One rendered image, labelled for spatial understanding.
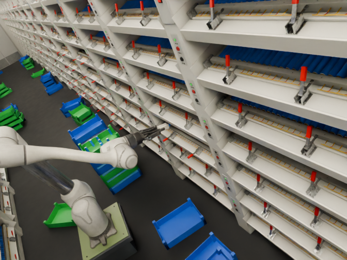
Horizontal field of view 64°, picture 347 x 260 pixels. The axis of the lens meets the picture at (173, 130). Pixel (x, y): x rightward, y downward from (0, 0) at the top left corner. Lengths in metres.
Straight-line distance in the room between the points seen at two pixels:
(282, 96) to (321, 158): 0.21
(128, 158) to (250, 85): 0.77
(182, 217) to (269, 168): 1.00
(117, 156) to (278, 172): 0.78
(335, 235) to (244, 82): 0.63
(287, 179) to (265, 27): 0.57
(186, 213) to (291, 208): 0.93
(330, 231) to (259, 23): 0.77
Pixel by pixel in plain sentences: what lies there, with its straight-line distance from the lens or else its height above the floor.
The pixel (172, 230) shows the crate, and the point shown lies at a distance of 1.95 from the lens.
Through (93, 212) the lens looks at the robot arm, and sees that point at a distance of 1.74.
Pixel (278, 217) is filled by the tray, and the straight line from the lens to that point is 1.44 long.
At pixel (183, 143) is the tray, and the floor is 0.51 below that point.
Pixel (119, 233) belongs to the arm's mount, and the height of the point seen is 0.21.
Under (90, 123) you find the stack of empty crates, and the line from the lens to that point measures 2.67.
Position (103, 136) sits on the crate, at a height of 0.41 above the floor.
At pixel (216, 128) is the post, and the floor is 0.81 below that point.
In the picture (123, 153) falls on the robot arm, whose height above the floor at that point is 0.74.
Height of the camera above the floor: 1.52
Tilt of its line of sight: 34 degrees down
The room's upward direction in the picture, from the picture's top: 24 degrees counter-clockwise
